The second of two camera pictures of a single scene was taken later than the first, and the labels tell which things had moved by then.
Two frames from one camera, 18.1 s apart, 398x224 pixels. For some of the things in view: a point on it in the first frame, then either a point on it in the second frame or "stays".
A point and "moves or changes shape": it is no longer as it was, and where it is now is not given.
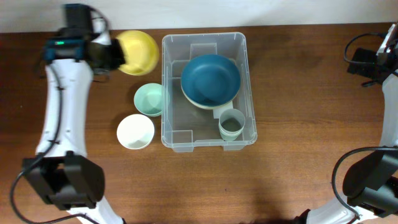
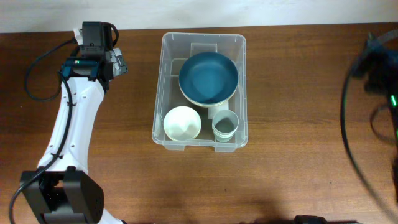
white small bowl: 135,131 to 181,123
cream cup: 234,134 to 225,136
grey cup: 232,121 moves or changes shape
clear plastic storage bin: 207,98 stays
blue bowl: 211,79 stays
